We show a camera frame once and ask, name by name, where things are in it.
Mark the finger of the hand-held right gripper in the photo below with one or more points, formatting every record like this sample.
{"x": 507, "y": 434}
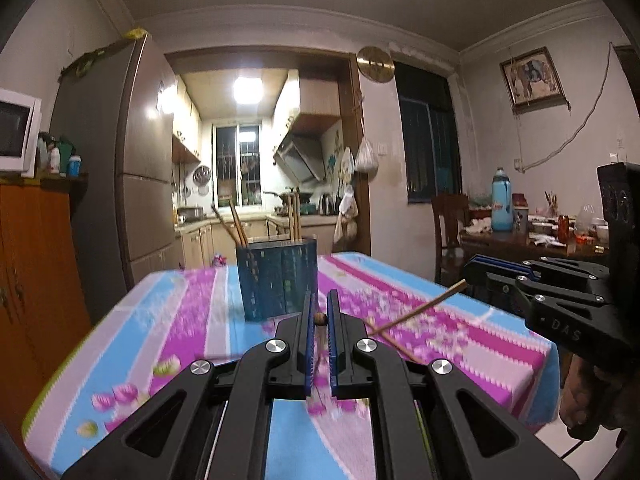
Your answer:
{"x": 520, "y": 290}
{"x": 500, "y": 264}

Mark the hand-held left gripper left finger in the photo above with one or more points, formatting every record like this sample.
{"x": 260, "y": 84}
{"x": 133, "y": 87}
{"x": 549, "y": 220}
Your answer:
{"x": 308, "y": 350}

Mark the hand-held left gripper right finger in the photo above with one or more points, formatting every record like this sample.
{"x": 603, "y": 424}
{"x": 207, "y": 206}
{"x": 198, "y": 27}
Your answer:
{"x": 333, "y": 350}

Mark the wooden chopstick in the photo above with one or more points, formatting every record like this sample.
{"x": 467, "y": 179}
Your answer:
{"x": 420, "y": 308}
{"x": 299, "y": 217}
{"x": 227, "y": 226}
{"x": 320, "y": 318}
{"x": 289, "y": 220}
{"x": 294, "y": 220}
{"x": 239, "y": 224}

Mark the blue slotted utensil holder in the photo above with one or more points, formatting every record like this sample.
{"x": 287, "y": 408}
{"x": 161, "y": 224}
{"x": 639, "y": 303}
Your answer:
{"x": 270, "y": 280}

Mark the person's right hand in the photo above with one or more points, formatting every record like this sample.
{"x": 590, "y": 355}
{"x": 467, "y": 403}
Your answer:
{"x": 575, "y": 390}

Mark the cluttered dining table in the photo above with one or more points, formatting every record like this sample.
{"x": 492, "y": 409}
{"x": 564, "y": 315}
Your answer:
{"x": 505, "y": 242}

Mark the red lidded cup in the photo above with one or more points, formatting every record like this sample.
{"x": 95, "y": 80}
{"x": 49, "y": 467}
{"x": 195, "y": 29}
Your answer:
{"x": 521, "y": 215}

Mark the blue water bottle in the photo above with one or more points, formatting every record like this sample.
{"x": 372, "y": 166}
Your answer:
{"x": 502, "y": 202}

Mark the wooden chair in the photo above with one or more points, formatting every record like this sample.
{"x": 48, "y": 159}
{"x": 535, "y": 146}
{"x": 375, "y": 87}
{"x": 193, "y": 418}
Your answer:
{"x": 450, "y": 220}

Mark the red can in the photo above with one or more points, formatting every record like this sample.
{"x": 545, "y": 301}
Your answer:
{"x": 563, "y": 230}

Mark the floral tablecloth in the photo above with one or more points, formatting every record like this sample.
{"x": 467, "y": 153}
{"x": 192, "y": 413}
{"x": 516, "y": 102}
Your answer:
{"x": 200, "y": 300}

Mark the hanging cloths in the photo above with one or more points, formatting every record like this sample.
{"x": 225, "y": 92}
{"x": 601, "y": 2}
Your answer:
{"x": 346, "y": 210}

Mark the kettle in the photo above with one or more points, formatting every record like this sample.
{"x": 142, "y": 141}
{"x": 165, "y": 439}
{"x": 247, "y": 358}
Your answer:
{"x": 327, "y": 204}

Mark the dark window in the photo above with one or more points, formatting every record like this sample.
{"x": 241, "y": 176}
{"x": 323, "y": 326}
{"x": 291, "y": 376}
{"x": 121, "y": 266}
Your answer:
{"x": 427, "y": 135}

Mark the kitchen counter cabinets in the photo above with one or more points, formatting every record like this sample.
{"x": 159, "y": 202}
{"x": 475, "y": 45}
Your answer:
{"x": 200, "y": 245}

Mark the wok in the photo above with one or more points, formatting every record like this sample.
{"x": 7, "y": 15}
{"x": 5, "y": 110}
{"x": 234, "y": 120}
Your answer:
{"x": 290, "y": 196}

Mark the hanging plastic bag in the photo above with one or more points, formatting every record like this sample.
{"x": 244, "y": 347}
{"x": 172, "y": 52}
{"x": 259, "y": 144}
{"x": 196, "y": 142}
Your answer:
{"x": 366, "y": 157}

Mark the metal pot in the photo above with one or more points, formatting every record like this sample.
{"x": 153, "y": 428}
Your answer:
{"x": 191, "y": 214}

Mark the framed elephant picture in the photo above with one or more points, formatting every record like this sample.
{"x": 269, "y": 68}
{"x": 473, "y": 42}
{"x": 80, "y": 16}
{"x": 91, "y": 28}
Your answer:
{"x": 532, "y": 77}

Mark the range hood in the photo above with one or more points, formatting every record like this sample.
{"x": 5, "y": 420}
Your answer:
{"x": 300, "y": 157}

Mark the kitchen window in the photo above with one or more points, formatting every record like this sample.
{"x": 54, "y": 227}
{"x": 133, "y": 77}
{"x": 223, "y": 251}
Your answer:
{"x": 236, "y": 165}

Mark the round metal strainer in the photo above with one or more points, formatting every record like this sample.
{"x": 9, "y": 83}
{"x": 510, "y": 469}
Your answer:
{"x": 202, "y": 175}

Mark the grey refrigerator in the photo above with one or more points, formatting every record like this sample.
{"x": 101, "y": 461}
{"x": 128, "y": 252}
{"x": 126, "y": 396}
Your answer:
{"x": 145, "y": 160}

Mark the kitchen ceiling light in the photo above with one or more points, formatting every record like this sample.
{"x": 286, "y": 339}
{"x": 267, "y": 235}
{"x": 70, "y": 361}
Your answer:
{"x": 248, "y": 89}

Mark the wooden cabinet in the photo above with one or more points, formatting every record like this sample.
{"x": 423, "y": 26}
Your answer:
{"x": 35, "y": 260}

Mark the green bottle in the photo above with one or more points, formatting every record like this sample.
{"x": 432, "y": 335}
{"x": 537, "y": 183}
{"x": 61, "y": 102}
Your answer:
{"x": 65, "y": 147}

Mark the white bottle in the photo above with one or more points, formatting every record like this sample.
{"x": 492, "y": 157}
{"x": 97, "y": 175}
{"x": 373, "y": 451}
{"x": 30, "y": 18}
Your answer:
{"x": 54, "y": 160}

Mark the yellow green bundle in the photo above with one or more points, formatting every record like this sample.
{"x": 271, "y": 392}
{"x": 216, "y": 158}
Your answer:
{"x": 100, "y": 55}

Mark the white microwave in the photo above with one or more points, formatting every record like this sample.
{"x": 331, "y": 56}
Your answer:
{"x": 15, "y": 130}

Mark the gold wall plate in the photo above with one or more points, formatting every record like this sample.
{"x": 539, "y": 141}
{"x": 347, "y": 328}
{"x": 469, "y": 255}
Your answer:
{"x": 376, "y": 64}

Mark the wall kitchen cabinets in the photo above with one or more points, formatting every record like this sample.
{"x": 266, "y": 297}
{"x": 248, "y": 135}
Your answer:
{"x": 310, "y": 100}

